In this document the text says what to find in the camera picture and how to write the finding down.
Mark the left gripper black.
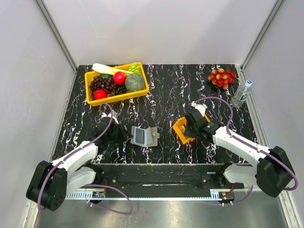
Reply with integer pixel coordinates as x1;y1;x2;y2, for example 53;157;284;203
107;121;133;144

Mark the stack of credit cards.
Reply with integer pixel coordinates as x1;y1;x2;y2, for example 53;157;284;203
179;125;186;134

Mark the small yellow card bin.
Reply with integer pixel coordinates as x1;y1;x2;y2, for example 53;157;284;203
173;110;210;144

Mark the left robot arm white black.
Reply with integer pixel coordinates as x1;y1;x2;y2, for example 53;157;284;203
26;117;130;211

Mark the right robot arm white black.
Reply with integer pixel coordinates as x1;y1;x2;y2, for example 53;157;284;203
185;111;295;198

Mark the large yellow fruit bin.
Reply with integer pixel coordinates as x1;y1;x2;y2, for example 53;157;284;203
84;62;149;106

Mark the red apple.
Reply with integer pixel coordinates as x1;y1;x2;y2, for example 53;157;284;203
94;89;108;100

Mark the dark grape bunch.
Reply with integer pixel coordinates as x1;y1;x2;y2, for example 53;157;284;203
114;85;128;95

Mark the purple grape bunch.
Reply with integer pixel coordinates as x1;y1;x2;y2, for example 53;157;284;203
89;76;118;95

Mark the red lychee bunch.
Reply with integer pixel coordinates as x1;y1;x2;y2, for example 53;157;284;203
208;68;237;90

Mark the green melon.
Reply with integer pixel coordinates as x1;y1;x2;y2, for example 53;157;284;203
125;73;145;92

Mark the red pomegranate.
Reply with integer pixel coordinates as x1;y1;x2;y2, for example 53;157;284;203
113;71;126;85

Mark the green avocado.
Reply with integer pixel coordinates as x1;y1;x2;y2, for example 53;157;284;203
100;74;113;80

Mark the clear water bottle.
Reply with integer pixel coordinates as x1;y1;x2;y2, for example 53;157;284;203
231;80;252;108

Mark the white green leek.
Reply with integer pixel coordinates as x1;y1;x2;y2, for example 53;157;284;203
92;63;132;75

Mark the green lettuce leaf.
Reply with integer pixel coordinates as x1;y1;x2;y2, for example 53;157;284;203
128;62;142;75

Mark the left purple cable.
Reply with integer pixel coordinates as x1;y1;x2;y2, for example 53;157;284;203
37;103;133;215

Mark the purple cable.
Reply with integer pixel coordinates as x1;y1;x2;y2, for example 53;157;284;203
192;96;299;205
37;103;133;215

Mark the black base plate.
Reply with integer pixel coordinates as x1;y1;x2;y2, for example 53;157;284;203
88;164;244;200

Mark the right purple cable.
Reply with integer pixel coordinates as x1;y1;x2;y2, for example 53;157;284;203
192;96;299;205

